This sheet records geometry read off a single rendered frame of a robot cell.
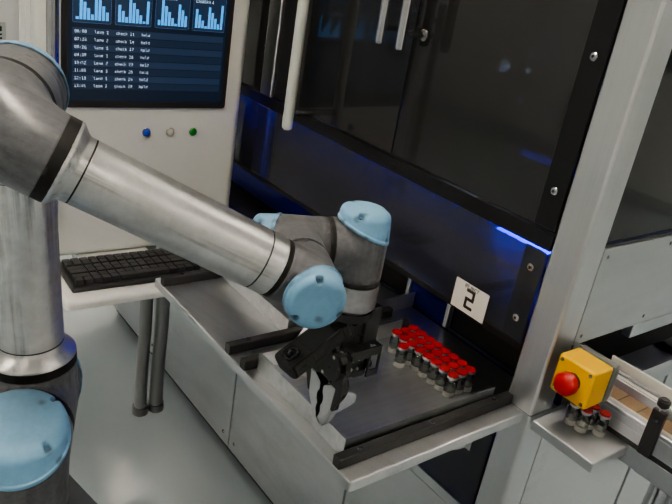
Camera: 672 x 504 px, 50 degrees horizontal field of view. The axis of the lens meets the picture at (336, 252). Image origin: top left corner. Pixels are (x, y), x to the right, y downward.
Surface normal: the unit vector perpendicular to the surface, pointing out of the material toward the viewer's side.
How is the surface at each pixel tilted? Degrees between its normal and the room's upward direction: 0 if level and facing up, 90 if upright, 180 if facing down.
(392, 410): 0
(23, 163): 90
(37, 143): 66
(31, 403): 7
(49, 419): 7
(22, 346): 90
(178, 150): 90
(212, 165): 90
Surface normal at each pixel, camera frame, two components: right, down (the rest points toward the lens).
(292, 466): -0.79, 0.12
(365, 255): 0.22, 0.42
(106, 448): 0.15, -0.91
